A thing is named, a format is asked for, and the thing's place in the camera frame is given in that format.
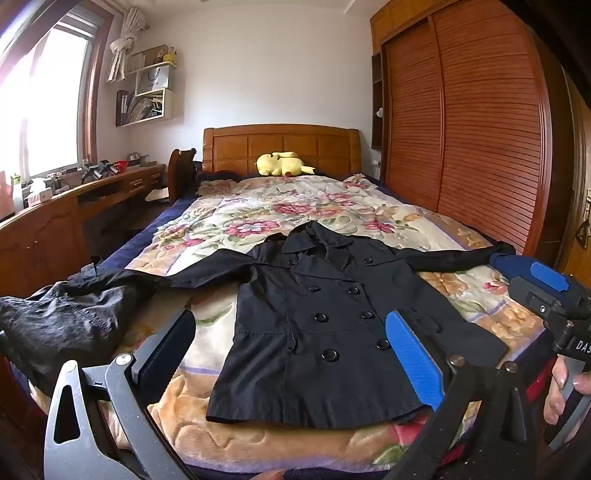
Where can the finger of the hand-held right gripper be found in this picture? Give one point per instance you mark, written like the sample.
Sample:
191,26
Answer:
510,265
549,276

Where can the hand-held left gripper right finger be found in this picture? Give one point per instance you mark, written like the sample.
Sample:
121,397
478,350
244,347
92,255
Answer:
415,360

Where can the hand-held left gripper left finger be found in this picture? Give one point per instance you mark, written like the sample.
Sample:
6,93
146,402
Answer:
171,344

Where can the black trench coat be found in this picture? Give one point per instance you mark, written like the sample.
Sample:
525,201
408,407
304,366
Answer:
323,318

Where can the person's right hand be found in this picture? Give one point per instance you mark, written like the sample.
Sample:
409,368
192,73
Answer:
556,383

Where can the crumpled black garment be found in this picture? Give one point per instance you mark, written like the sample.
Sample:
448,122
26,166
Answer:
60,323

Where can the dark blue bed sheet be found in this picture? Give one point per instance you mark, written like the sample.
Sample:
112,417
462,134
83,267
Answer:
138,235

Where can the wooden door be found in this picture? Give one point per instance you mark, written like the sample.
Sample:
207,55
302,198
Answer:
577,138

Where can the wooden wardrobe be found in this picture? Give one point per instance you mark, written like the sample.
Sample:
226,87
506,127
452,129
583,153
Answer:
485,115

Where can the floral blanket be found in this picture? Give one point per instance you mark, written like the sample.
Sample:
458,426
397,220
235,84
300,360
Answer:
258,217

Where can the wooden dresser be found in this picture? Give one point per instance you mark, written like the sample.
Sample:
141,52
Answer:
46,230

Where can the wooden chair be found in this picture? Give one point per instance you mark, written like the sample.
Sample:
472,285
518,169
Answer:
181,170

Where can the dark pillow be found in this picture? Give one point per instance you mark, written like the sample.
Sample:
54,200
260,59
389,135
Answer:
217,176

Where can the metal bowl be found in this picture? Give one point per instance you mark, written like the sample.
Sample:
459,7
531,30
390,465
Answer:
136,159

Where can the black metal tool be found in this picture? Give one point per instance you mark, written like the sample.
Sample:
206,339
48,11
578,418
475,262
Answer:
94,171

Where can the white tissue box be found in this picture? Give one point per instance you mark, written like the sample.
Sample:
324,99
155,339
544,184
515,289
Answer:
39,194

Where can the yellow plush toy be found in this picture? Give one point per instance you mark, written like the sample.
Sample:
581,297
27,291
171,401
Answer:
281,164

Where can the wooden headboard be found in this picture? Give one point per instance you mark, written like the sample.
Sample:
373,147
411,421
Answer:
304,141

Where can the window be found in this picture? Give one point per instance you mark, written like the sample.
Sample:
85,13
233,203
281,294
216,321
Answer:
51,92

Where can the tied white curtain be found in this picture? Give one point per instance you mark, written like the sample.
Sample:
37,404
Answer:
124,50

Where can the white wall shelf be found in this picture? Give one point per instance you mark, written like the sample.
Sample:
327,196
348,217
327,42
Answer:
154,104

